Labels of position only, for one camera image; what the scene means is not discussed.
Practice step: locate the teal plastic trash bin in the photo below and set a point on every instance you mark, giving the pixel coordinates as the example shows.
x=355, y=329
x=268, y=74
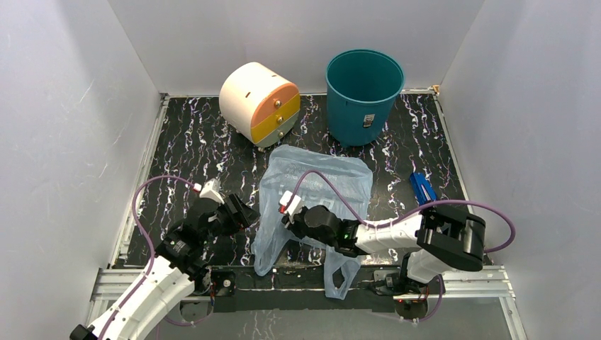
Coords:
x=362, y=86

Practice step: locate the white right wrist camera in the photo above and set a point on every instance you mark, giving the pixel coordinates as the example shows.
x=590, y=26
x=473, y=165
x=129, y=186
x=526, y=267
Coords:
x=289, y=204

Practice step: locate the blue stapler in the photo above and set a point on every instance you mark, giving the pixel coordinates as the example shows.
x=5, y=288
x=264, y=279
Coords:
x=422, y=188

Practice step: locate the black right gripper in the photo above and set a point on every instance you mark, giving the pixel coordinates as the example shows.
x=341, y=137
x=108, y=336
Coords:
x=291, y=222

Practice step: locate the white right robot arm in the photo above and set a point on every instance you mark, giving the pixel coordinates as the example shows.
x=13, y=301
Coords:
x=441, y=238

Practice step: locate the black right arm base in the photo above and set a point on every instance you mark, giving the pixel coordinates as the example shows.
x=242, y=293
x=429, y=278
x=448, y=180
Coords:
x=410, y=296

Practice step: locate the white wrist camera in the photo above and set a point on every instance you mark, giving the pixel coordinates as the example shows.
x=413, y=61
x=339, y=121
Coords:
x=211, y=190
x=289, y=204

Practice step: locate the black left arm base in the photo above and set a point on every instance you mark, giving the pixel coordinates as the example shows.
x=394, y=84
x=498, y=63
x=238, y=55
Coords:
x=215, y=282

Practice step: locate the translucent blue plastic bag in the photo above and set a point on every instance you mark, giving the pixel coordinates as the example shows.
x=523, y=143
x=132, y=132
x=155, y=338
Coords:
x=341, y=184

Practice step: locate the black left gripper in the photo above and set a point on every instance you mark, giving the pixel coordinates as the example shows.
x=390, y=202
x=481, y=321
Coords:
x=246, y=215

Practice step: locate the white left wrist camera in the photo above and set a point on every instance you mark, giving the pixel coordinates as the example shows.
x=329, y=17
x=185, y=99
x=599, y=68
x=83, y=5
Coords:
x=211, y=190

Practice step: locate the aluminium frame rail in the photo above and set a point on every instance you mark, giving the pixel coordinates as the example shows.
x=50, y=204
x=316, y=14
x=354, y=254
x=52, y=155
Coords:
x=491, y=282

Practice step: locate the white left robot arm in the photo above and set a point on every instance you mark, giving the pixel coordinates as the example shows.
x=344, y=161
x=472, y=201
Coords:
x=175, y=271

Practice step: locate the round pastel drawer cabinet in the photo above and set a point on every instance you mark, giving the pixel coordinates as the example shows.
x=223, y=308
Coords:
x=259, y=103

